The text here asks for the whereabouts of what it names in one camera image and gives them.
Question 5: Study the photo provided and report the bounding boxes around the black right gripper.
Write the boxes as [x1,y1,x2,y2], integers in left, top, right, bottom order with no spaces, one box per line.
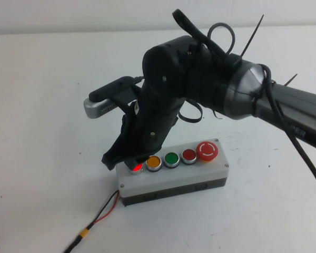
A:
[101,86,186,171]

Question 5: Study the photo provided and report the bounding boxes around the tall red illuminated push button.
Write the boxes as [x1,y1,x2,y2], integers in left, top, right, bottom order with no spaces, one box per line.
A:
[130,163,144,176]

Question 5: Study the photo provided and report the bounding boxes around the yellow push button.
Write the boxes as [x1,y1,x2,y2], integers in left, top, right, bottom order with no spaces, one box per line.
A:
[145,155,163,173]

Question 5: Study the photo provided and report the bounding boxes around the green push button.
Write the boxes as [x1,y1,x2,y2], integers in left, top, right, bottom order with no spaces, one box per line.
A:
[163,151,181,169]

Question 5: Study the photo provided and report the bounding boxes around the grey push button control box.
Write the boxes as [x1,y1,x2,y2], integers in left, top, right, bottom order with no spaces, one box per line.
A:
[115,138,230,208]

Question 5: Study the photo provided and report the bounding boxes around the flat dark red push button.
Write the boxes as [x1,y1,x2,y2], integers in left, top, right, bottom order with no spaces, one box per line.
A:
[180,148,198,166]

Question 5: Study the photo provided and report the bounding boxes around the red mushroom emergency stop button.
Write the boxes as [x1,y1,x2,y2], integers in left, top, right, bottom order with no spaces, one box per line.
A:
[195,141,219,162]

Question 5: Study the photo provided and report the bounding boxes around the long black zip tie tail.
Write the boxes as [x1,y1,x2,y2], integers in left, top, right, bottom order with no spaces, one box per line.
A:
[239,14,264,57]

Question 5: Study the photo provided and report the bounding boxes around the short black zip tie tail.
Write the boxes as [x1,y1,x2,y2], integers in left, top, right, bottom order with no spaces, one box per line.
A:
[283,73,298,87]

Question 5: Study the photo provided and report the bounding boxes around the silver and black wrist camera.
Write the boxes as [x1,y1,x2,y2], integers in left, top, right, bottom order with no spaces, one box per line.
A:
[83,76,144,120]

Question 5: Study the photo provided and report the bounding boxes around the red and black power cable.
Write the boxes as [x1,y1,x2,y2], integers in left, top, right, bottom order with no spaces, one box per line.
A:
[63,190,121,253]

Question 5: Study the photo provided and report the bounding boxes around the black flat strap loop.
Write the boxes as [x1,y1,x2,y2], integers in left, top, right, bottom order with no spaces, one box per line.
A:
[177,99,204,124]

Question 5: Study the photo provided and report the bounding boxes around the black camera cable with loop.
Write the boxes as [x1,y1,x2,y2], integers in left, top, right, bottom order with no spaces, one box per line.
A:
[172,8,243,68]

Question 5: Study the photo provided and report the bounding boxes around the long black arm cable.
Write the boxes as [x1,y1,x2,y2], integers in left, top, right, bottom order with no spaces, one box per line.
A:
[259,64,316,199]

